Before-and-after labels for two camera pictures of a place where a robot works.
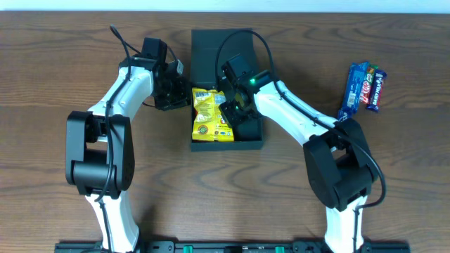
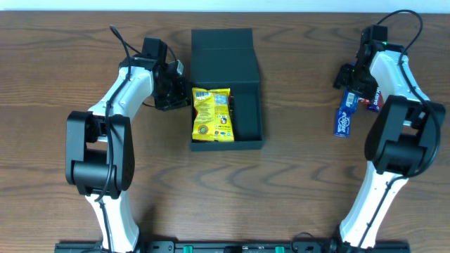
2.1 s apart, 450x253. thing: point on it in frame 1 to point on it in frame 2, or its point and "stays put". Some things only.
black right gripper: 234,113 to 349,81
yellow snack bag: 209,124 stays put
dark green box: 206,46 stays put
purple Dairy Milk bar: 373,103 stays put
